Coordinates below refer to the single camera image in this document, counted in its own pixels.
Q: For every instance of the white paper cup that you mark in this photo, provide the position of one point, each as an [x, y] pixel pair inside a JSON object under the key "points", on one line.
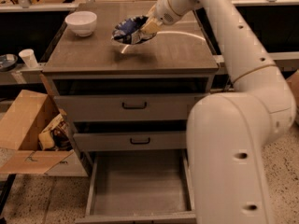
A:
{"points": [[29, 58]]}

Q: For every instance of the middle grey drawer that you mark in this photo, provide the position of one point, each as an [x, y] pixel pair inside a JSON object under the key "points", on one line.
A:
{"points": [[130, 141]]}

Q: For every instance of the blue chip bag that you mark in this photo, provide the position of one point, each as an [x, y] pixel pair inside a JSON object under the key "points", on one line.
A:
{"points": [[129, 32]]}

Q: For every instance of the crumpled bags in box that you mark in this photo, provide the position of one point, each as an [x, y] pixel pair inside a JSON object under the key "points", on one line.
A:
{"points": [[55, 136]]}

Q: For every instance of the dark round plate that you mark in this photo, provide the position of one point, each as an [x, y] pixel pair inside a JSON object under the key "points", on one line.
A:
{"points": [[8, 62]]}

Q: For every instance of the top grey drawer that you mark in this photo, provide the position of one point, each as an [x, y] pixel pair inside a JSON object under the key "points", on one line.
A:
{"points": [[79, 108]]}

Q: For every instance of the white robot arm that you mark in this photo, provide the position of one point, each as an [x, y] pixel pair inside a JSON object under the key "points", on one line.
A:
{"points": [[226, 131]]}

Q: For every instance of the open cardboard box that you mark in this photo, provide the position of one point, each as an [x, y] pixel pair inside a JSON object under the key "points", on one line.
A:
{"points": [[25, 119]]}

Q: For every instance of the white ceramic bowl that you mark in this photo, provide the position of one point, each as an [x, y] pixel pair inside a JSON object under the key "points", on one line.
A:
{"points": [[82, 23]]}

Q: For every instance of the grey drawer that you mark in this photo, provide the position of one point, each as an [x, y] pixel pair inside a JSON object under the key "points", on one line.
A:
{"points": [[140, 187], [130, 141], [79, 108]]}

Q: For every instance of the bottom grey drawer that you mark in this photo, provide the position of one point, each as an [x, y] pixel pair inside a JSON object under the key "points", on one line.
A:
{"points": [[140, 187]]}

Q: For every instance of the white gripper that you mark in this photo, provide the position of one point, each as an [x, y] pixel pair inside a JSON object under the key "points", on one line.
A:
{"points": [[163, 10]]}

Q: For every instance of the grey drawer cabinet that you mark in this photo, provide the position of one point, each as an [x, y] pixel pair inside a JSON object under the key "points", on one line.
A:
{"points": [[176, 61]]}

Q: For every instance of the cardboard box at right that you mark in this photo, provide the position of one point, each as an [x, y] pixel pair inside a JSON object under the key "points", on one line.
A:
{"points": [[293, 82]]}

